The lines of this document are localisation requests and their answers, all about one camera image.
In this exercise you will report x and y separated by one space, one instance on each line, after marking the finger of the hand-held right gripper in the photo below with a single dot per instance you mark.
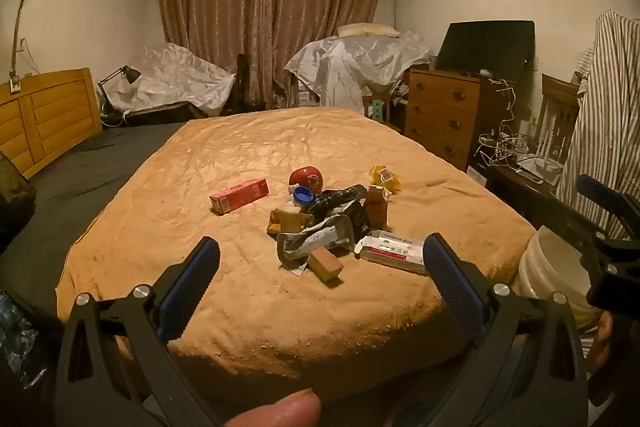
597 193
612 269

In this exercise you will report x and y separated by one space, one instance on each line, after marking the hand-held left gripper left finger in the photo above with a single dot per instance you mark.
190 287

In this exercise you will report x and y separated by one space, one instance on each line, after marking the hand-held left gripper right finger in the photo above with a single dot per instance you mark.
452 287

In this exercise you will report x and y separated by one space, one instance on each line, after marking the white plastic bucket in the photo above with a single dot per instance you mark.
547 267

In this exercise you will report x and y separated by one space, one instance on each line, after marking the white red medicine box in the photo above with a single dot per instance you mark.
392 252

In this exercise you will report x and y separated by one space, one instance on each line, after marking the beige carton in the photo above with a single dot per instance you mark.
287 221

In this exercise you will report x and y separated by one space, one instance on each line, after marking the small brown box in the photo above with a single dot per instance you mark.
325 264

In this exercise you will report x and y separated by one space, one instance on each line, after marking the silver wrapper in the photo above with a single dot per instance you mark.
312 239

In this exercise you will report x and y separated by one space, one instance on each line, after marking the blue plastic lid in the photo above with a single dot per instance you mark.
304 196

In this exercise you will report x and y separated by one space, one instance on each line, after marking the person's right hand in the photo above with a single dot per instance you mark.
601 338

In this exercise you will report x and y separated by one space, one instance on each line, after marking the person's left hand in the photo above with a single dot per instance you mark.
280 412

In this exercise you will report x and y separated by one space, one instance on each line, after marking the low dark side table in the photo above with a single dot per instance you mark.
520 187

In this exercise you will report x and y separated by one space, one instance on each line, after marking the striped hanging cloth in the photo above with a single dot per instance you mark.
607 107

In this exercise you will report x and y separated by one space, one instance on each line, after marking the wooden chair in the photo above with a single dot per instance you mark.
555 112

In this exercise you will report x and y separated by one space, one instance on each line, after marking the red cardboard box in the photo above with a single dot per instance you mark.
239 196

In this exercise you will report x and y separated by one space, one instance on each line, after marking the yellow crumpled wrapper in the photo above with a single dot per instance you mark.
386 178

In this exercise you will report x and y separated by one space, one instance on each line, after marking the black striped sock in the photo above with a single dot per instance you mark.
337 198

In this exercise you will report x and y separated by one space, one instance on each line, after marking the dark grey bed sheet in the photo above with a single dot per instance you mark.
90 167

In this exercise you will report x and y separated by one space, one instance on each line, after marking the red ball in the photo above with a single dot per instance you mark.
306 177

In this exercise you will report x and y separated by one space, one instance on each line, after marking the wooden chest of drawers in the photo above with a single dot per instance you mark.
440 117

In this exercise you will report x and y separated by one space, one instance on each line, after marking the crinkled plastic bag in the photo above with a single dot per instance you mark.
17 337

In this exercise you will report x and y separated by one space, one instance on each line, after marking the black flat screen television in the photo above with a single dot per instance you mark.
485 49

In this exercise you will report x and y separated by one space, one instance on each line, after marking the clear plastic dust sheet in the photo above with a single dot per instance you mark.
350 62
175 79

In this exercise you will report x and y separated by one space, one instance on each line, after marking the wooden headboard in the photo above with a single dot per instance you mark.
50 117

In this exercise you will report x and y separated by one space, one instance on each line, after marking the black desk lamp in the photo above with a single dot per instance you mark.
131 74

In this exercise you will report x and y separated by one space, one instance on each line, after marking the cream pillow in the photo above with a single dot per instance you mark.
365 30

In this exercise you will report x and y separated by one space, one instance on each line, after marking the brown patterned curtain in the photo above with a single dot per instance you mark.
270 22

